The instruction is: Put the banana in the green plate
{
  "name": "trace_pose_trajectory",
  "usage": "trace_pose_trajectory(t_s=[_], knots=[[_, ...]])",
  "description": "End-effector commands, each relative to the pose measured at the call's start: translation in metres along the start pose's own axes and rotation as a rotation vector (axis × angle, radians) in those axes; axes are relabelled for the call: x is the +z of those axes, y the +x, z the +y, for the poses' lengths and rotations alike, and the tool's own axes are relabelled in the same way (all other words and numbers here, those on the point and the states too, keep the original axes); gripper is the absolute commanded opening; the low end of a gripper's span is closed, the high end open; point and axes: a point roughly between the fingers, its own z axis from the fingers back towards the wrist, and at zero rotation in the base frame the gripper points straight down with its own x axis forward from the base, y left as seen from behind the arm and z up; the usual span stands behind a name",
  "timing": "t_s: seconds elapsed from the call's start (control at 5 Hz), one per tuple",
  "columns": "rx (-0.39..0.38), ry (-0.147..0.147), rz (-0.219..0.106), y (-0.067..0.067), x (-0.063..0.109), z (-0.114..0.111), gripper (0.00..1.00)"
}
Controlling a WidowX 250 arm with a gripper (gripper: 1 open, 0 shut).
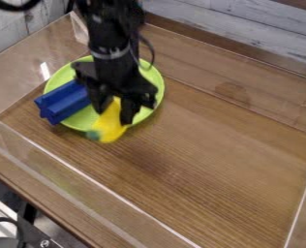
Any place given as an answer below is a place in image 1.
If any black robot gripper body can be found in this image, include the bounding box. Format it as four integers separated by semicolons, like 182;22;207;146
71;48;158;98

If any green round plate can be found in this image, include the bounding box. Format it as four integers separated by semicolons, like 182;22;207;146
43;64;164;132

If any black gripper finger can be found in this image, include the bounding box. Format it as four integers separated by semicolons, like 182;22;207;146
86;80;112;114
119;94;155;125

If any black metal stand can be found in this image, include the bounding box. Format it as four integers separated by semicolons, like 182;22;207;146
18;201;63;248

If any black cable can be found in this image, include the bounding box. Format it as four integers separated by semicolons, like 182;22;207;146
0;217;31;248

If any yellow toy banana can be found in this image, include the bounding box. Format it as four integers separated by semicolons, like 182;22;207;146
86;98;128;143

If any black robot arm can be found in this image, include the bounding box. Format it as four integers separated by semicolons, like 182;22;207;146
71;0;158;126

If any clear acrylic front wall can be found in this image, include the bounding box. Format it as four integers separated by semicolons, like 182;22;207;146
0;122;200;248

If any blue plastic block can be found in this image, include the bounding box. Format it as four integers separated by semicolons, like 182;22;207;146
34;80;91;125

